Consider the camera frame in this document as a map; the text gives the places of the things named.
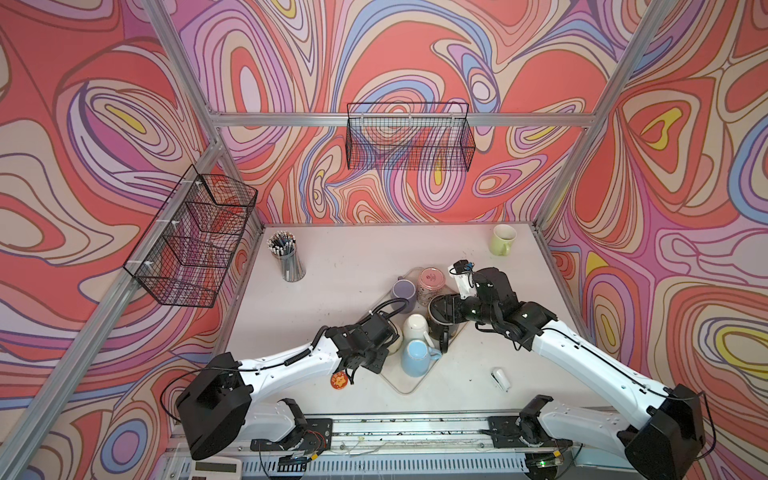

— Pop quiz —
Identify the light blue mug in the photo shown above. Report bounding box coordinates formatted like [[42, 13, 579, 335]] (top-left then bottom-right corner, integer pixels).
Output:
[[401, 340, 442, 378]]

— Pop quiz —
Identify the black wire basket wall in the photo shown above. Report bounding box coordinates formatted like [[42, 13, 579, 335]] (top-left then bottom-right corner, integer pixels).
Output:
[[345, 100, 476, 172], [123, 166, 258, 308]]

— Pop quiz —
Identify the small white object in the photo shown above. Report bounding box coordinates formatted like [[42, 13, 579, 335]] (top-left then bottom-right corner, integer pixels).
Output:
[[491, 367, 511, 392]]

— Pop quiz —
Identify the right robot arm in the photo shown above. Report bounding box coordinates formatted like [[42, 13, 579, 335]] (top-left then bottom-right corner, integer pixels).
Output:
[[429, 260, 710, 479]]

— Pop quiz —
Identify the purple mug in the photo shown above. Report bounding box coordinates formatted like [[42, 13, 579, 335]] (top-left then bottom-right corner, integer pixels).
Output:
[[390, 278, 417, 314]]

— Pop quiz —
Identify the white device with display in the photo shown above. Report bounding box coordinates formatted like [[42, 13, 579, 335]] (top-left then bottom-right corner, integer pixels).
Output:
[[189, 456, 243, 480]]

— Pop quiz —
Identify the black wire basket left wall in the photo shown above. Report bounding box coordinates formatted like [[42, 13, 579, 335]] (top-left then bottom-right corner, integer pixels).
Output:
[[123, 166, 258, 308]]

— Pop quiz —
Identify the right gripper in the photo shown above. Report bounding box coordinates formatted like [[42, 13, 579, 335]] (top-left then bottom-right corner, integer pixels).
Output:
[[431, 292, 499, 325]]

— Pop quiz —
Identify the light green mug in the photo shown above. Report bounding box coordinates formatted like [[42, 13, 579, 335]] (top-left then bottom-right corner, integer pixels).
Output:
[[489, 224, 517, 256]]

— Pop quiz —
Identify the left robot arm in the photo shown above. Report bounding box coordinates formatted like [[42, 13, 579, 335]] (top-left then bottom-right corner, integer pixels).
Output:
[[175, 309, 399, 461]]

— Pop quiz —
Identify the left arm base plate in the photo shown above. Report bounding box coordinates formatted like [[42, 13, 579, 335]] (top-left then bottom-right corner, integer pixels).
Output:
[[250, 417, 333, 456]]

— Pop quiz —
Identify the black mug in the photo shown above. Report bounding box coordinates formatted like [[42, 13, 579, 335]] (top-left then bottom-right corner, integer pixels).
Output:
[[428, 293, 466, 354]]

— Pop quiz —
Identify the pink patterned mug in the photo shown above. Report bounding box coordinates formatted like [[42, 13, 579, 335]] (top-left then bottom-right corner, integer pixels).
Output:
[[417, 267, 445, 306]]

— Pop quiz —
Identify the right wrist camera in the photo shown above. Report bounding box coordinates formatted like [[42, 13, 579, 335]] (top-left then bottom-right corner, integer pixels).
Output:
[[449, 259, 476, 299]]

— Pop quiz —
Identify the black wire basket back wall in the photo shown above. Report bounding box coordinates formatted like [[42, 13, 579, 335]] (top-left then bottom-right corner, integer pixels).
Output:
[[345, 100, 476, 172]]

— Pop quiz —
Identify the white mug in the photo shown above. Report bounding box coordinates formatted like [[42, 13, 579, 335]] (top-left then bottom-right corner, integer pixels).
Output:
[[402, 313, 434, 348]]

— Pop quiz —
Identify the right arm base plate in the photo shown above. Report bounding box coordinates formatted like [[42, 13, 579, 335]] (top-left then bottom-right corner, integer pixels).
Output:
[[481, 416, 573, 450]]

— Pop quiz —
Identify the metal pen holder cup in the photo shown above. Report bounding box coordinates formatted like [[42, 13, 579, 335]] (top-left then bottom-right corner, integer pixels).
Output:
[[267, 231, 305, 283]]

